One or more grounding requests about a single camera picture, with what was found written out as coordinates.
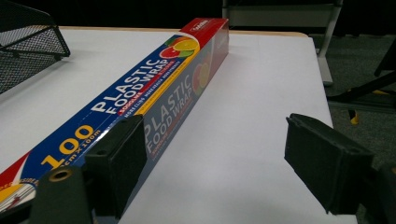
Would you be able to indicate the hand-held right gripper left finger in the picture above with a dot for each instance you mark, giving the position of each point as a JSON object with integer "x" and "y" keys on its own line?
{"x": 120, "y": 161}

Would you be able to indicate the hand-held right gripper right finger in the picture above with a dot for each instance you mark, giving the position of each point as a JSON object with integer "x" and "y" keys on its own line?
{"x": 327, "y": 161}

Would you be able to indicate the long blue plastic wrap box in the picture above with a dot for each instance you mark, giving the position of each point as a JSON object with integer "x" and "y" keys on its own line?
{"x": 149, "y": 77}

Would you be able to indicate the black stand leg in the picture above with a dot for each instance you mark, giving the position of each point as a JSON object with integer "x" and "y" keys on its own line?
{"x": 367, "y": 90}

